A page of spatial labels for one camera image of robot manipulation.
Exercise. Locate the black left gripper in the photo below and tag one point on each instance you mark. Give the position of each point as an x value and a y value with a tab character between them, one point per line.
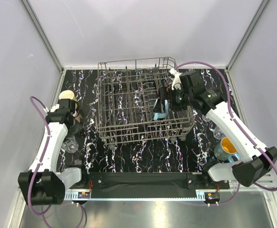
71	131

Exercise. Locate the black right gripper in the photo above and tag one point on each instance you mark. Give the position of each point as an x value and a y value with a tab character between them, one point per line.
167	93

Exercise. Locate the light blue ceramic mug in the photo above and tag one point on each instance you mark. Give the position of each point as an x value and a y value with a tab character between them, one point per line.
160	109

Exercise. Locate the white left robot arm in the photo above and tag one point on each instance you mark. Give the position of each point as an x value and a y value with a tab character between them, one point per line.
41	185

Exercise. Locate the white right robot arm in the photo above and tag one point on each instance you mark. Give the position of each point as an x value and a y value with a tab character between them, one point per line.
244	157

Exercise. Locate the clear glass cup left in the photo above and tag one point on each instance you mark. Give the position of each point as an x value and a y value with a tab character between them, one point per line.
70	145

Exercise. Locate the clear glass cup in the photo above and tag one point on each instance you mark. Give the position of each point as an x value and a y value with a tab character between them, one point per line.
205	118
70	145
218	133

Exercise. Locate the yellow ceramic mug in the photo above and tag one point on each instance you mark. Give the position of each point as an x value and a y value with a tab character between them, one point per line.
67	94

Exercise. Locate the clear glass cup right far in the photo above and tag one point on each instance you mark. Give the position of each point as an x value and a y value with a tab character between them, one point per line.
205	118

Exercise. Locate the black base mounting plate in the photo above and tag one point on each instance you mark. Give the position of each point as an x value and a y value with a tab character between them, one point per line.
187	180

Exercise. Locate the clear glass cup right near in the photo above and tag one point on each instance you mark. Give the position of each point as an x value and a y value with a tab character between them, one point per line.
218	133

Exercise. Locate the blue floral mug orange inside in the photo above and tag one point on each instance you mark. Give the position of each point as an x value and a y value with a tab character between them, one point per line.
225	151

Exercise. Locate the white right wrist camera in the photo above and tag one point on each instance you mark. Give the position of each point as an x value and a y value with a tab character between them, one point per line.
176	84

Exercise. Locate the grey wire dish rack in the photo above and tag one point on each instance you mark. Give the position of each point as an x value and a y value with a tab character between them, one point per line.
127	91

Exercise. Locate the aluminium frame rail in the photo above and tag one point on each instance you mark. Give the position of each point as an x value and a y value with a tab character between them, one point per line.
141	193

